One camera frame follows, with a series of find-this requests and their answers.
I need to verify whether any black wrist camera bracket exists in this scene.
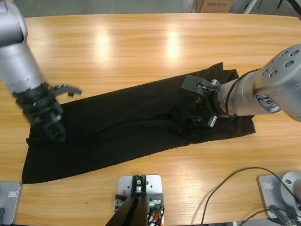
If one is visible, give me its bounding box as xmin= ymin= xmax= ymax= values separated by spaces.
xmin=181 ymin=74 xmax=214 ymax=95
xmin=48 ymin=82 xmax=83 ymax=97

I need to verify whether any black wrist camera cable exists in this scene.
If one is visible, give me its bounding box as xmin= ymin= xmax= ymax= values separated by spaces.
xmin=224 ymin=67 xmax=263 ymax=115

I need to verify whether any grey arm base disc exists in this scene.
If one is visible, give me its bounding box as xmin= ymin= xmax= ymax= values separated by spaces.
xmin=281 ymin=171 xmax=301 ymax=205

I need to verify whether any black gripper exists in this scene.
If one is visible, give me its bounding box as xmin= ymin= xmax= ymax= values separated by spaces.
xmin=195 ymin=79 xmax=236 ymax=128
xmin=13 ymin=82 xmax=66 ymax=144

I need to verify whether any white metal mounting plate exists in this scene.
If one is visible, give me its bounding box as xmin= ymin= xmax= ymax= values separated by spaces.
xmin=117 ymin=174 xmax=164 ymax=226

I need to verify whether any black cable bundle at base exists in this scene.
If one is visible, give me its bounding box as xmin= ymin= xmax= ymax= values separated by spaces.
xmin=238 ymin=204 xmax=298 ymax=226

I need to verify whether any white box with AUX print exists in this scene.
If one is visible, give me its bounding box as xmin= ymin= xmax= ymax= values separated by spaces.
xmin=201 ymin=0 xmax=236 ymax=14

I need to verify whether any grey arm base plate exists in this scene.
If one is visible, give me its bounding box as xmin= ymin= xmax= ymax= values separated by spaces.
xmin=256 ymin=173 xmax=301 ymax=219
xmin=0 ymin=180 xmax=24 ymax=226

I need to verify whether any black Unitree polo shirt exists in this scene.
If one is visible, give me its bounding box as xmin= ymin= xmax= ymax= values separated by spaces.
xmin=21 ymin=62 xmax=256 ymax=185

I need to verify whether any grey metal stand leg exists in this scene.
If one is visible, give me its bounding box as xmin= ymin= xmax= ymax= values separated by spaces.
xmin=243 ymin=0 xmax=259 ymax=15

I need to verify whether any black diagonal bar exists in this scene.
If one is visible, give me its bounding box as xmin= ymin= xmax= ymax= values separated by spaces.
xmin=285 ymin=0 xmax=301 ymax=14

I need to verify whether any orange cable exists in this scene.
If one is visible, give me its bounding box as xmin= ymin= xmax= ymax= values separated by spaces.
xmin=150 ymin=210 xmax=163 ymax=221

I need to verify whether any dark aluminium camera post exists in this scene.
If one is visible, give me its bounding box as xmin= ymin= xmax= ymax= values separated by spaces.
xmin=104 ymin=194 xmax=149 ymax=226

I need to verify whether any black cable bundle under post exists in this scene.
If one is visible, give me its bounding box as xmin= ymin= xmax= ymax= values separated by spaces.
xmin=146 ymin=205 xmax=166 ymax=226

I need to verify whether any black corner bracket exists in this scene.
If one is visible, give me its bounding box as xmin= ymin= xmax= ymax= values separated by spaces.
xmin=114 ymin=194 xmax=129 ymax=211
xmin=131 ymin=174 xmax=148 ymax=196
xmin=147 ymin=193 xmax=165 ymax=210

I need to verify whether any long black arched cable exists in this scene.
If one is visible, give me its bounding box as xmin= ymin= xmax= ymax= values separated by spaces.
xmin=201 ymin=166 xmax=301 ymax=226

